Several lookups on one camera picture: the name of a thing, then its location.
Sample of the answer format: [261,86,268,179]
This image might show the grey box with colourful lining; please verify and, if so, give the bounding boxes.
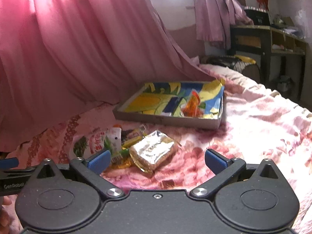
[113,80,224,129]

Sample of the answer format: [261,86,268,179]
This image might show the dark bag with yellow item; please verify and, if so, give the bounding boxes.
[200,54,261,83]

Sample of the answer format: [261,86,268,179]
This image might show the yellow snack bar packet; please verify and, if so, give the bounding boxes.
[121,125,147,148]

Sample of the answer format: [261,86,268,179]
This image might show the black device on desk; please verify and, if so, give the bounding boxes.
[244,6,271,26]

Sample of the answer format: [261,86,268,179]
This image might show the orange red-striped snack bag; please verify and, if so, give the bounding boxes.
[180,90,206,118]

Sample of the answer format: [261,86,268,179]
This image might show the white green red snack bag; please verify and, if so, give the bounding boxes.
[69,127,122,160]

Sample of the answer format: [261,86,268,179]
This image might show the pink floral bedspread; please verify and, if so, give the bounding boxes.
[7,65,311,233]

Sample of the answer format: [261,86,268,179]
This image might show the pink curtain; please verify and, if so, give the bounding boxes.
[1,0,211,152]

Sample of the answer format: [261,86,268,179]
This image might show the gold foil snack packets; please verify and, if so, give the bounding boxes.
[110,156,135,169]

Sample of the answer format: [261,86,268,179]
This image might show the mauve hanging cloth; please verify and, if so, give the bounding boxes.
[194,0,253,50]

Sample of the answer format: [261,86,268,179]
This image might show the person's left hand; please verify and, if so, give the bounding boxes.
[0,195,22,234]

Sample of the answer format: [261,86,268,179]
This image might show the clear-wrapped cracker pack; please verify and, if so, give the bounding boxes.
[129,130,181,173]

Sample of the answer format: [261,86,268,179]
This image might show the dark wooden desk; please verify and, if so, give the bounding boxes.
[229,25,307,90]

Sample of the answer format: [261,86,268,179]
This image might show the green snack stick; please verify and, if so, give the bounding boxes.
[111,148,129,164]

